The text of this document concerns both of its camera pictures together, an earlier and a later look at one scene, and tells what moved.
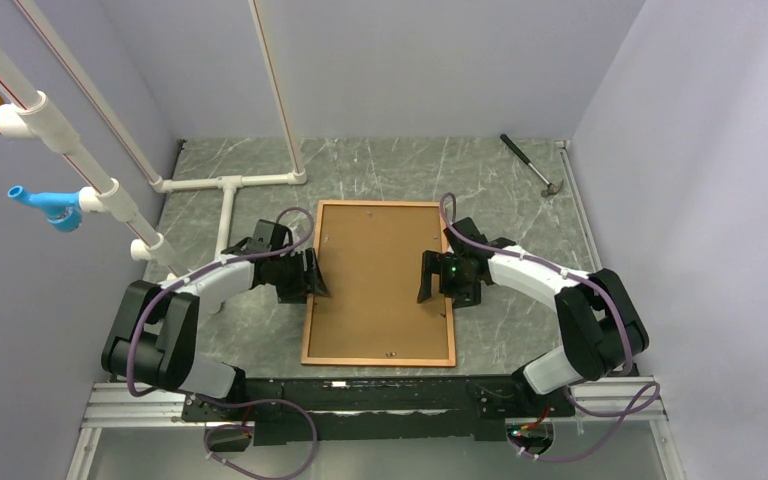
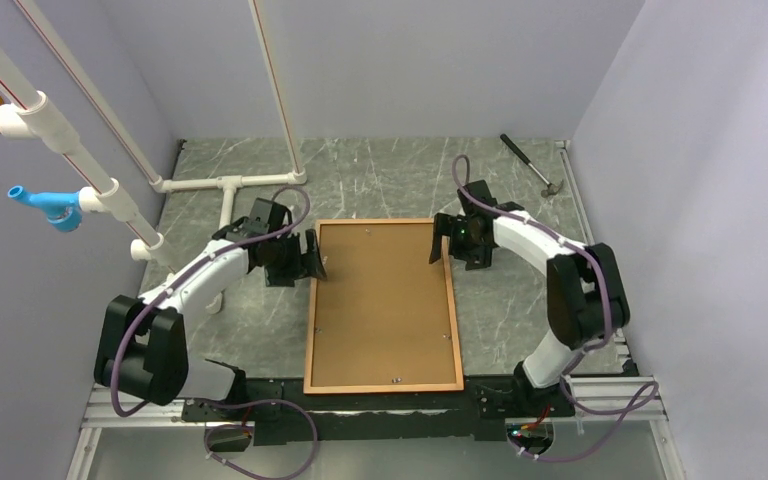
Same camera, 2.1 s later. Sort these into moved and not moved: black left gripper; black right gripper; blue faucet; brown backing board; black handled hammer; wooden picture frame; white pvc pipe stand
Moved: black left gripper; brown backing board; black right gripper; wooden picture frame
Not moved: white pvc pipe stand; black handled hammer; blue faucet
